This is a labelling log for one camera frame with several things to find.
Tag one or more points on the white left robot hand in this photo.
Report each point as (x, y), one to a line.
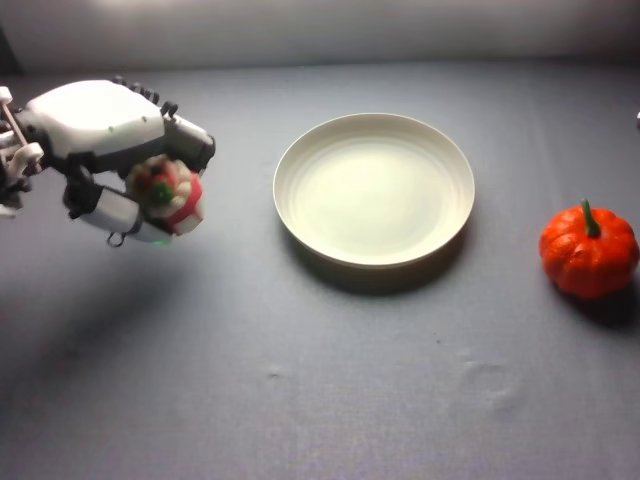
(95, 120)

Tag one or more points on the toy cake with red icing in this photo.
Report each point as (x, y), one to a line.
(175, 200)

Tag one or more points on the orange toy pumpkin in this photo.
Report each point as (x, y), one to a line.
(585, 260)

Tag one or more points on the white round plate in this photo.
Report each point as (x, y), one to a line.
(375, 190)

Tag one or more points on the grey table cloth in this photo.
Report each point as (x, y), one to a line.
(250, 375)

